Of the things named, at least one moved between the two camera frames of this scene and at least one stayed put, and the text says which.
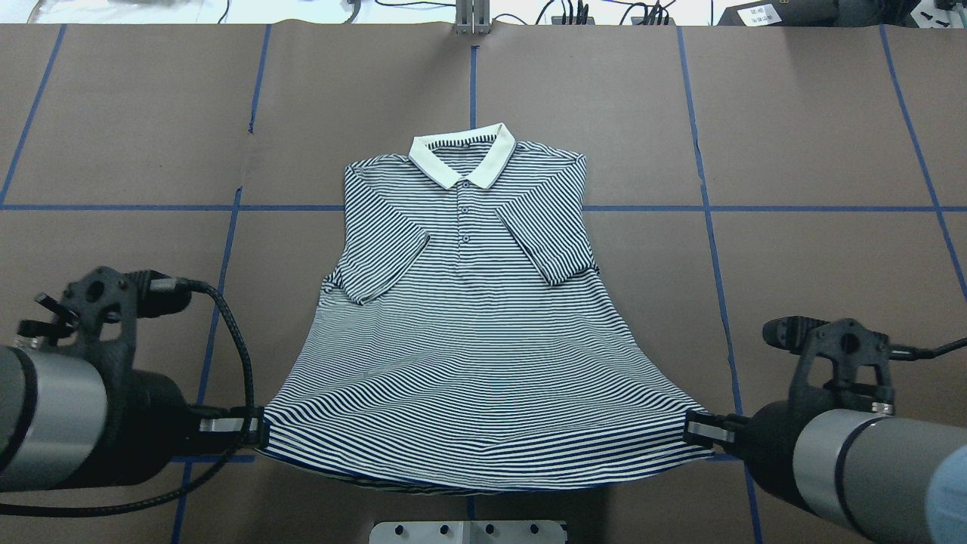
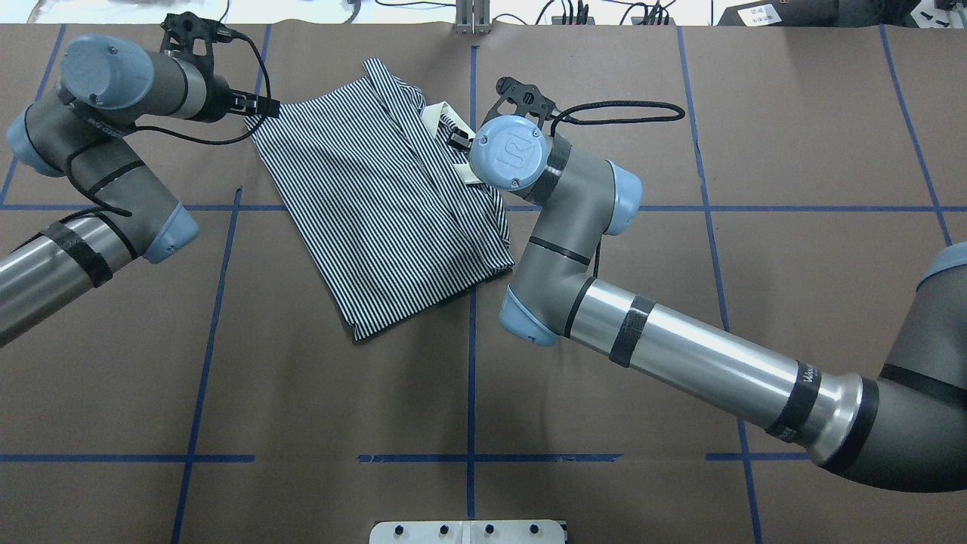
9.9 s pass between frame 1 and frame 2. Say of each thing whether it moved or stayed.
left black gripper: moved
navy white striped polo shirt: moved
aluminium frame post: stayed
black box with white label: stayed
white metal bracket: stayed
